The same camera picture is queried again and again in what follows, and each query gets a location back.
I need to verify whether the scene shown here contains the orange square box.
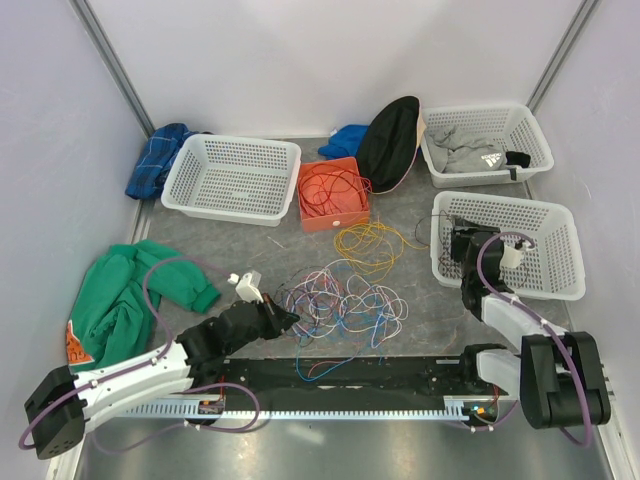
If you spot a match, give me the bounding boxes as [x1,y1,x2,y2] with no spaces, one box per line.
[297,157,371,233]

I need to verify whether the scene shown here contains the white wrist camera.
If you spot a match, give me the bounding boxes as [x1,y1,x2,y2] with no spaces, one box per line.
[500,239,535,269]
[227,270,263,303]

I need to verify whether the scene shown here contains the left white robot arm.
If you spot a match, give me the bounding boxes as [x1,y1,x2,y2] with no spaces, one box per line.
[19,295,300,460]

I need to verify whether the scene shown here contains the bright blue cloth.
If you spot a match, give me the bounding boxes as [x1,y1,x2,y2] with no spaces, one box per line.
[318,124,368,160]

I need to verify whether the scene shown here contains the left white plastic basket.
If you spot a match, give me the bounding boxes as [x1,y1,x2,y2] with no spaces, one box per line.
[161,134,301,227]

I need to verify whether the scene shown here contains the grey adidas garment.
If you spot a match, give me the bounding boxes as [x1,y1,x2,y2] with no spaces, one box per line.
[426,125,531,174]

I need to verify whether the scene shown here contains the tangled multicolour wire pile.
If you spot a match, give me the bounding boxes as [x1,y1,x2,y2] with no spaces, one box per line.
[272,257,409,381]

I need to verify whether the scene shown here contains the red wire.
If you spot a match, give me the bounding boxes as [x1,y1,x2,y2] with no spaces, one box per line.
[299,164,374,219]

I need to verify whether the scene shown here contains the yellow wire bundle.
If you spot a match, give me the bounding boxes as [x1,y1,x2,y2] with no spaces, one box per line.
[332,219,431,284]

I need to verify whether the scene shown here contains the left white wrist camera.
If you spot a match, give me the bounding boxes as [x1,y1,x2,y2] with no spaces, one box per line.
[227,270,263,303]

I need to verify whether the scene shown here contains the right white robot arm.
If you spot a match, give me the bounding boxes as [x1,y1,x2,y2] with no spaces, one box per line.
[450,217,612,435]

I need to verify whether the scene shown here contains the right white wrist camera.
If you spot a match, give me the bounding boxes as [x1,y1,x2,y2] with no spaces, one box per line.
[500,239,535,269]

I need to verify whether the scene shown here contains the black bucket hat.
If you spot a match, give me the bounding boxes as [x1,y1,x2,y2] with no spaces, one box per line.
[355,96,422,194]

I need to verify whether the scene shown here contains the blue plaid cloth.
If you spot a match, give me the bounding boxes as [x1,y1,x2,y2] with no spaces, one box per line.
[125,123,198,200]

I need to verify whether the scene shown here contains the near right white basket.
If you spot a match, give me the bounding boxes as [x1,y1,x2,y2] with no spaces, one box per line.
[430,191,586,301]

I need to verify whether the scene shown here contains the slotted cable duct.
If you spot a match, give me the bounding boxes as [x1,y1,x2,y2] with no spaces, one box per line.
[118,389,479,421]

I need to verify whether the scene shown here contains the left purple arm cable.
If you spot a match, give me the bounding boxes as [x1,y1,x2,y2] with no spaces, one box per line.
[18,255,231,449]

